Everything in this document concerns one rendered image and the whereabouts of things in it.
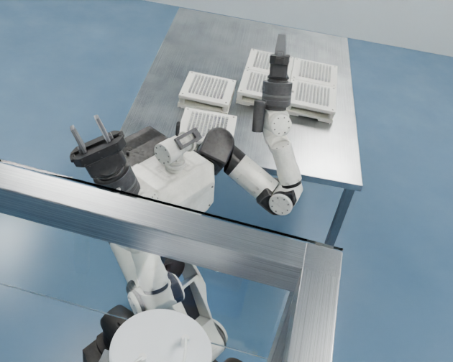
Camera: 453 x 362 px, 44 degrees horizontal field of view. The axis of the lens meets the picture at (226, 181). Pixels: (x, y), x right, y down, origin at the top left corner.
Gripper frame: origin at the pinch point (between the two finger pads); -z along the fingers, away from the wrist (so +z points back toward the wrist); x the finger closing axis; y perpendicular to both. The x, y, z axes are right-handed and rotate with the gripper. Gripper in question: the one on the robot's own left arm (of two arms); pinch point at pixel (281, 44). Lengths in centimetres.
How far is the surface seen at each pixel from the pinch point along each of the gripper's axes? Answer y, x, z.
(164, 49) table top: 71, -144, 14
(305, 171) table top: -13, -69, 56
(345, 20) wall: -45, -415, -9
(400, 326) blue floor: -72, -101, 144
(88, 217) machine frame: 25, 89, 25
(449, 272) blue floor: -105, -146, 130
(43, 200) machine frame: 32, 90, 23
